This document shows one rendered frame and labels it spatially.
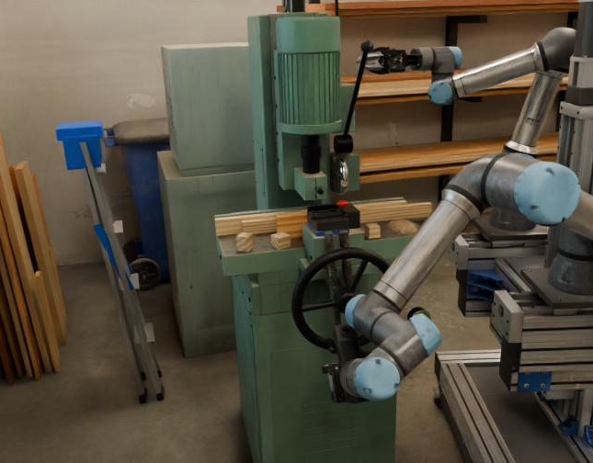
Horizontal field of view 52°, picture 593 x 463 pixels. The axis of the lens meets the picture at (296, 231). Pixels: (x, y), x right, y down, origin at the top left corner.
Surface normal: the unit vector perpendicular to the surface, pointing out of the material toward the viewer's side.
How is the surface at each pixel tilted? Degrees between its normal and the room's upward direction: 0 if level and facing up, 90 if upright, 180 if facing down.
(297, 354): 90
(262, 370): 90
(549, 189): 87
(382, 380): 60
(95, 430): 0
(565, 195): 86
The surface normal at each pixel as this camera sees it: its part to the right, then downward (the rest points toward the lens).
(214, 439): -0.04, -0.94
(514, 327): 0.01, 0.33
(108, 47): 0.27, 0.31
